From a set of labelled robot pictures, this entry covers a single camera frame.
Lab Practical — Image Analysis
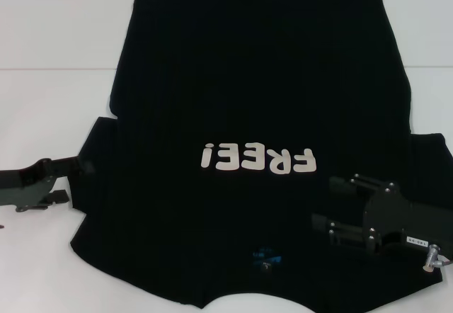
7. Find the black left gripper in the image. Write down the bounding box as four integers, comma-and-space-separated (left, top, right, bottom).
0, 154, 93, 214

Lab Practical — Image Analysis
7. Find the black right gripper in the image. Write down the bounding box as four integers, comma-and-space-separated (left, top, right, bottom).
311, 172, 440, 258

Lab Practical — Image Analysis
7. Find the black shirt with FREE print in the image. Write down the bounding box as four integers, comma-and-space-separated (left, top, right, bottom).
67, 0, 453, 309

